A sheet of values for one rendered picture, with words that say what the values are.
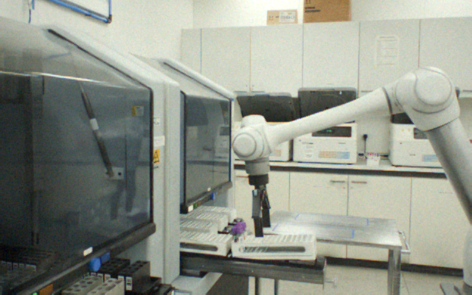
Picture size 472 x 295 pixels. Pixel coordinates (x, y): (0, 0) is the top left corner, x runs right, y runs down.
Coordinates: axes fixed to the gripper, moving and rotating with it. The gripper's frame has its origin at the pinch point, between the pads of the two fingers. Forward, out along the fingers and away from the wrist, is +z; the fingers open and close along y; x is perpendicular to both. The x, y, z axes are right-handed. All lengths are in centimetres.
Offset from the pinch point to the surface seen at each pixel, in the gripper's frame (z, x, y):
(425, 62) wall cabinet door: -79, -102, 258
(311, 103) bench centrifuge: -53, 1, 260
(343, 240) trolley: 12.4, -27.0, 26.4
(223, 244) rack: 4.0, 13.9, -5.0
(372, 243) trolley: 13.4, -38.5, 26.1
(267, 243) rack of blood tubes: 3.7, -2.2, -5.0
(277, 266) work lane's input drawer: 11.5, -5.5, -6.8
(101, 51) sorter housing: -65, 39, -32
